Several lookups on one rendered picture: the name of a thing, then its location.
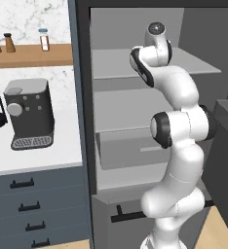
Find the grey fridge shelf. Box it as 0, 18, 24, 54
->
93, 88, 185, 134
91, 48, 223, 81

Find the grey fridge crisper drawer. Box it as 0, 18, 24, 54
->
95, 126, 172, 171

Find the blue-grey cabinet side panel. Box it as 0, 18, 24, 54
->
66, 0, 95, 249

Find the dark grey open fridge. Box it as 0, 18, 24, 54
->
74, 0, 228, 249

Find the dark grey coffee machine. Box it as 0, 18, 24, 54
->
3, 78, 56, 152

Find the grey freezer drawer front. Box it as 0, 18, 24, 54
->
92, 181, 217, 249

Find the blue-lidded spice jar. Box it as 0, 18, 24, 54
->
38, 27, 51, 53

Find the dark grey fridge door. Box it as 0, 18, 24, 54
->
201, 30, 228, 238

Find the brown black-capped shaker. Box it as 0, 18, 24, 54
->
3, 32, 18, 54

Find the black freezer drawer handle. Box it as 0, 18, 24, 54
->
110, 199, 215, 224

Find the wooden wall shelf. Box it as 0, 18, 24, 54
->
0, 43, 74, 69

